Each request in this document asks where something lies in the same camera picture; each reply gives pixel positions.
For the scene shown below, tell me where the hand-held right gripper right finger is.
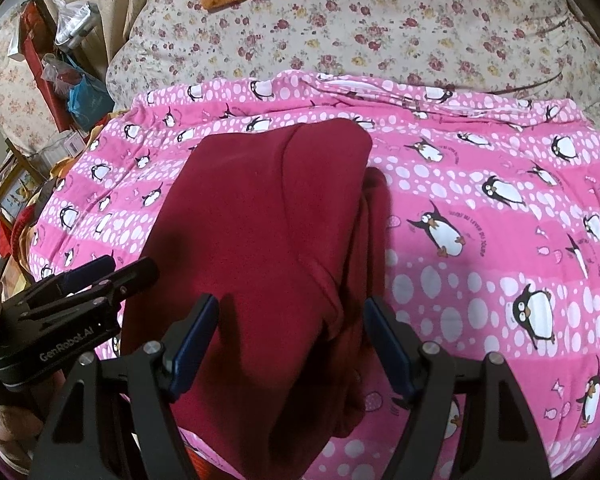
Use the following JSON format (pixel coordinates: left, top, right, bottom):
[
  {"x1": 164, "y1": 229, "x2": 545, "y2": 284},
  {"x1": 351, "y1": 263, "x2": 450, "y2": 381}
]
[{"x1": 364, "y1": 296, "x2": 553, "y2": 480}]

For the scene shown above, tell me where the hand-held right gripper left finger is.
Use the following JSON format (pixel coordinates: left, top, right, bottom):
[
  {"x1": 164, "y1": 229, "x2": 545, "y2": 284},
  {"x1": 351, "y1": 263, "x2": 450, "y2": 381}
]
[{"x1": 30, "y1": 294, "x2": 220, "y2": 480}]

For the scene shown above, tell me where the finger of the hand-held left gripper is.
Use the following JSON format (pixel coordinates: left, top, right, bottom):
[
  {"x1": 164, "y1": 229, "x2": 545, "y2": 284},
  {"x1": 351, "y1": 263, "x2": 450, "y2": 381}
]
[
  {"x1": 17, "y1": 258, "x2": 161, "y2": 322},
  {"x1": 27, "y1": 254, "x2": 117, "y2": 295}
]

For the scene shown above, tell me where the dark red garment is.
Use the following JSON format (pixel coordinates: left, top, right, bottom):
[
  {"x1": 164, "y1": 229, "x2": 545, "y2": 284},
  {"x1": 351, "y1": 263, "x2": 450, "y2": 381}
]
[{"x1": 120, "y1": 121, "x2": 396, "y2": 480}]

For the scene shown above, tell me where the person's left hand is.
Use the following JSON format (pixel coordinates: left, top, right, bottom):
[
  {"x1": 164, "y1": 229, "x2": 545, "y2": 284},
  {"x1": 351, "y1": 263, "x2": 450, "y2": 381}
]
[{"x1": 0, "y1": 402, "x2": 37, "y2": 457}]

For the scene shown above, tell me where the yellow cloth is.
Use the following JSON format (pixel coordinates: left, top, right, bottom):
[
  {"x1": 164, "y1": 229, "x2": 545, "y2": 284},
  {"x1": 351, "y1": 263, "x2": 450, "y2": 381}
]
[{"x1": 45, "y1": 157, "x2": 88, "y2": 181}]

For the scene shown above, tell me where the pink penguin print blanket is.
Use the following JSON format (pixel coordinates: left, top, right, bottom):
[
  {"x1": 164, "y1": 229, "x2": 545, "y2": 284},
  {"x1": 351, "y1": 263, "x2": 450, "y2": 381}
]
[{"x1": 27, "y1": 71, "x2": 600, "y2": 480}]

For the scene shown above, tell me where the white box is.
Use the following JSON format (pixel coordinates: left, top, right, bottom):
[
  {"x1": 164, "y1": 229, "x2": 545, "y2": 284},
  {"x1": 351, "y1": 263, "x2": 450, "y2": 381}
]
[{"x1": 42, "y1": 131, "x2": 88, "y2": 161}]

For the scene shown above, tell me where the blue bag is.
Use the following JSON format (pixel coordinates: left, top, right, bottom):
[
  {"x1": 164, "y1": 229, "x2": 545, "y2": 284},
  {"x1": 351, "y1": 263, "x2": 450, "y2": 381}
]
[{"x1": 66, "y1": 72, "x2": 115, "y2": 131}]

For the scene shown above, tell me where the floral covered cushion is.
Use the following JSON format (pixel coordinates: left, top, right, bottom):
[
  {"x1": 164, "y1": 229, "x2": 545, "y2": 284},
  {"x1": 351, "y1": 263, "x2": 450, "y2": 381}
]
[{"x1": 0, "y1": 20, "x2": 56, "y2": 156}]

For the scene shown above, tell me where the plastic bag with red contents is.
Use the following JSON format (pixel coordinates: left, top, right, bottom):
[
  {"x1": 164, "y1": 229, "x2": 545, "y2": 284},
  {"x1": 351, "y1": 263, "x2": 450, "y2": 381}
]
[{"x1": 41, "y1": 54, "x2": 83, "y2": 98}]

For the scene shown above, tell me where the clear plastic bag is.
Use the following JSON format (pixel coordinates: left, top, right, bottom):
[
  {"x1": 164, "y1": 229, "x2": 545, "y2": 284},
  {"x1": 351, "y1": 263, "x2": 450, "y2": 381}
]
[{"x1": 52, "y1": 0, "x2": 101, "y2": 48}]

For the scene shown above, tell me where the beige curtain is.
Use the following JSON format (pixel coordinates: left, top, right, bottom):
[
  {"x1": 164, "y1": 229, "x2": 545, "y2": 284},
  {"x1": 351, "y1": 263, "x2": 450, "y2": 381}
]
[{"x1": 30, "y1": 0, "x2": 173, "y2": 63}]

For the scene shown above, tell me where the floral bedsheet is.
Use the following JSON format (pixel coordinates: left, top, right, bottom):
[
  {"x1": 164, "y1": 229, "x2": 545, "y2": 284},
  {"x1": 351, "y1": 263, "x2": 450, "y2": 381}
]
[{"x1": 105, "y1": 0, "x2": 600, "y2": 131}]

